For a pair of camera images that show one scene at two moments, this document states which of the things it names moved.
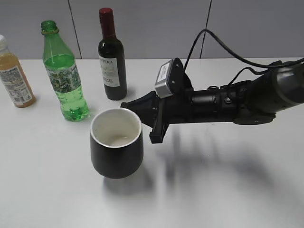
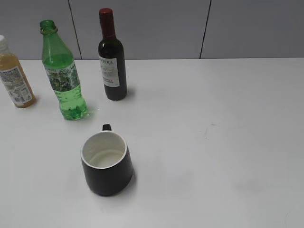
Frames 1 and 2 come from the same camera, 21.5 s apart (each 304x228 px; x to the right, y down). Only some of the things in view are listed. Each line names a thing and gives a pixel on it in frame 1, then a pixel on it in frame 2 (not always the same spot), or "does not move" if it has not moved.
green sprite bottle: x=63 y=74 does not move
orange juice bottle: x=14 y=78 does not move
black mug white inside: x=116 y=142 -> x=106 y=162
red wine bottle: x=112 y=56 does not move
